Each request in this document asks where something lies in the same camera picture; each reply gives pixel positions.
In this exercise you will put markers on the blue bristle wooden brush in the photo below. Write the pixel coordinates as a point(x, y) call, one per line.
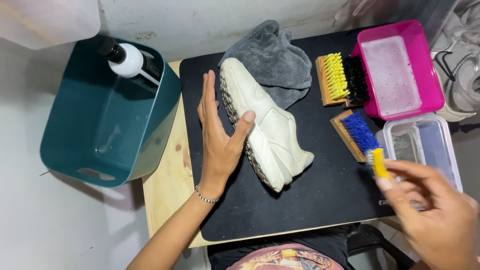
point(354, 133)

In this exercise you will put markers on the white cleaner bottle black cap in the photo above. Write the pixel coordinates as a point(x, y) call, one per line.
point(131, 62)

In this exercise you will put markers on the person's printed shirt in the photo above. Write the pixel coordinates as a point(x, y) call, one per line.
point(288, 253)

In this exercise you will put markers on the black work mat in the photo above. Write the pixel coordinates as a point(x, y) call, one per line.
point(300, 187)

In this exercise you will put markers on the white plastic container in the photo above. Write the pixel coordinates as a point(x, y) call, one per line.
point(45, 20)

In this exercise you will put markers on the pink plastic tub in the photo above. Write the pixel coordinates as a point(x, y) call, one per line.
point(397, 71)

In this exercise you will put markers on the grey microfibre towel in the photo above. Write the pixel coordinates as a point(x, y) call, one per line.
point(272, 63)

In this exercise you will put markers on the white sneaker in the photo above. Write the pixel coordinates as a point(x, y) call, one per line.
point(268, 127)

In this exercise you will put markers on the black chair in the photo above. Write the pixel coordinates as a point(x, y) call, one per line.
point(375, 243)

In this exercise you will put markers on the clear plastic container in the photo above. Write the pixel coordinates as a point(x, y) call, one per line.
point(423, 144)

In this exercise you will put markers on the teal plastic basket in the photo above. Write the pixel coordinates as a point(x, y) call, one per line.
point(108, 116)

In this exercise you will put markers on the small yellow brush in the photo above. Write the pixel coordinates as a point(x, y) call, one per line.
point(378, 162)

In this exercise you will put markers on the grey sneaker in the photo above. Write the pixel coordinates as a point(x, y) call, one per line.
point(459, 75)

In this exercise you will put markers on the clear plastic storage box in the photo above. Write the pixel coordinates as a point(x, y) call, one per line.
point(412, 15)

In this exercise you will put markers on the person's left hand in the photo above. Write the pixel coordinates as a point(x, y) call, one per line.
point(219, 144)

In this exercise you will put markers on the person's right hand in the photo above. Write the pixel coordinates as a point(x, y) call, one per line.
point(431, 215)

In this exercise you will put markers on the yellow bristle wooden brush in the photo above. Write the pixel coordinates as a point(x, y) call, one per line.
point(332, 78)

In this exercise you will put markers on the black bristle wooden brush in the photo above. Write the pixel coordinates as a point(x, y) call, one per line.
point(355, 80)

